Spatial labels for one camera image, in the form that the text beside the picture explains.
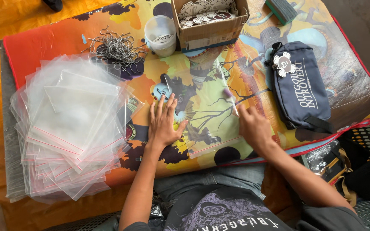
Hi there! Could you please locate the person's left hand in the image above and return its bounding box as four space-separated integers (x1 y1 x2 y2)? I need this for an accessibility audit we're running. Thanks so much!
148 93 189 149

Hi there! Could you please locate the person's right hand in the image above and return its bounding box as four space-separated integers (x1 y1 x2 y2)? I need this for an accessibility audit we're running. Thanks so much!
238 104 274 151

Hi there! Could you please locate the single clear zip bag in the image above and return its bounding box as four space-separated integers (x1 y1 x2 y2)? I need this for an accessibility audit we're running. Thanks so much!
154 60 247 158

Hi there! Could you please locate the colourful printed mat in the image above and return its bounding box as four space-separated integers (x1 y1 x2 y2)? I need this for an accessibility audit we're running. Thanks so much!
3 0 370 190

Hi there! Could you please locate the navy blue pouch bag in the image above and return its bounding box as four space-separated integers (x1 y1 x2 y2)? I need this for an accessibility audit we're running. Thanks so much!
265 41 333 134

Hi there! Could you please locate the white skull charm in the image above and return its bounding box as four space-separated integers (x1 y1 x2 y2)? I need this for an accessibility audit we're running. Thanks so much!
273 51 297 78

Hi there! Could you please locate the brown cardboard box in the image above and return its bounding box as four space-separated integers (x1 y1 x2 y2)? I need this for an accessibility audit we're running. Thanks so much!
171 0 250 54

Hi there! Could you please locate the person's black printed shirt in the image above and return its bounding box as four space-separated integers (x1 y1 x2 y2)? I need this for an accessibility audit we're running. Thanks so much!
123 184 369 231

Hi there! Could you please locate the grey and green block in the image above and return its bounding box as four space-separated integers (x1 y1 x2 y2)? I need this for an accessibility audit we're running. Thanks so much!
265 0 298 26

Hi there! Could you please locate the translucent plastic cup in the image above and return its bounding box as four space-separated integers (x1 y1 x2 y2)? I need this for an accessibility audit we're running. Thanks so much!
144 15 177 58

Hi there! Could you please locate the pile of clear zip bags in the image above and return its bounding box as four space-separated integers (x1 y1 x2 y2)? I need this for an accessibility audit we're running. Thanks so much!
9 53 145 204

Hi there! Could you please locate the black object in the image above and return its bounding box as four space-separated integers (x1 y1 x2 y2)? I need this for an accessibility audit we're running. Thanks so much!
42 0 63 13

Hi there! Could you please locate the grey foam pad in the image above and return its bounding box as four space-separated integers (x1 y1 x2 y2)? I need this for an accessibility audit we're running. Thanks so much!
0 40 29 203

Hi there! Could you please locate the plastic-wrapped bag with tan straps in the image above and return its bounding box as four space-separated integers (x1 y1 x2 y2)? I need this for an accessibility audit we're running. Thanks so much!
301 139 358 206

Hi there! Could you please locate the heap of skull-shaped keychains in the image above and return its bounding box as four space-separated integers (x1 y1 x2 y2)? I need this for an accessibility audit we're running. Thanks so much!
176 0 239 29

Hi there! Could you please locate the heap of silver ball chains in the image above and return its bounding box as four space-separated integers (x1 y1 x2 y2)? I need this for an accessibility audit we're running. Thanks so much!
82 26 148 75

